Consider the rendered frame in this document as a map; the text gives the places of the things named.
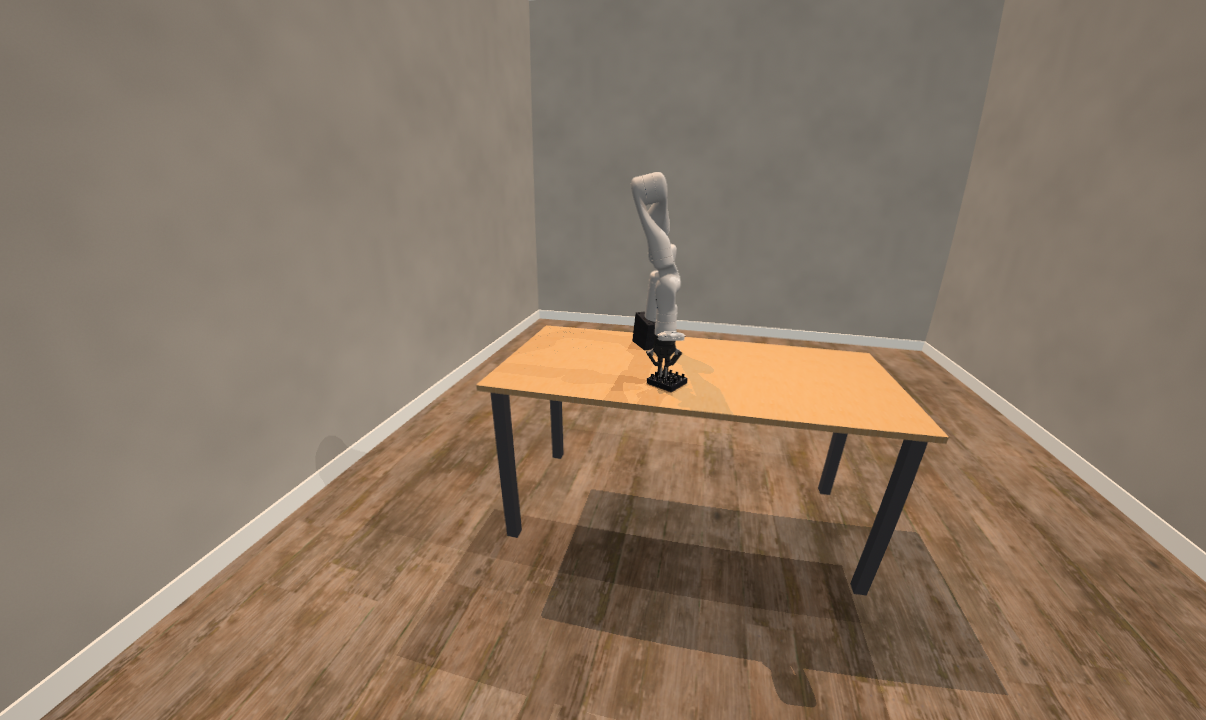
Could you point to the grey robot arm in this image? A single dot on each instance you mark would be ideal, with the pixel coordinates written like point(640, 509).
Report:
point(664, 283)

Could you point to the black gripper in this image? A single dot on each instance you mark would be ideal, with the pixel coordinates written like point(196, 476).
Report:
point(663, 352)

